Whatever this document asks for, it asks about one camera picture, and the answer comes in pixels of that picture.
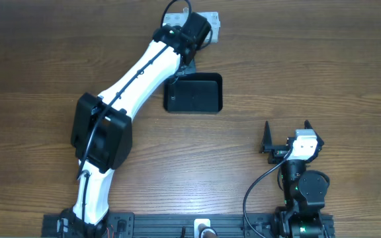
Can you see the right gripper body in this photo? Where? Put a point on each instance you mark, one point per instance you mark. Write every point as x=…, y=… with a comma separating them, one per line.
x=278, y=153

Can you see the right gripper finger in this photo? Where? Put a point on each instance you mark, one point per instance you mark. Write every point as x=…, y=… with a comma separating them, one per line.
x=267, y=140
x=321, y=143

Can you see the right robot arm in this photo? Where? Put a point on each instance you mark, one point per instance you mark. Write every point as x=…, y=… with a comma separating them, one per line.
x=309, y=190

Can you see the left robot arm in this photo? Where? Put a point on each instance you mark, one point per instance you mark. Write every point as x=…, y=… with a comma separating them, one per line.
x=141, y=79

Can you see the black tray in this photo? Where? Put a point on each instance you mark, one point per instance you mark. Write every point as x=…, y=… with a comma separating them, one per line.
x=197, y=96

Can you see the white test tube rack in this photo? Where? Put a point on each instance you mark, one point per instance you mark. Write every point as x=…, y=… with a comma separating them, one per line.
x=215, y=29

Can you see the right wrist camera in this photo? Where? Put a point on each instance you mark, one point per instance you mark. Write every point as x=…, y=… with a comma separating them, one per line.
x=304, y=145

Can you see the mounting rail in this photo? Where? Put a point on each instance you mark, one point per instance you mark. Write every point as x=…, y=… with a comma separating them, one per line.
x=164, y=224

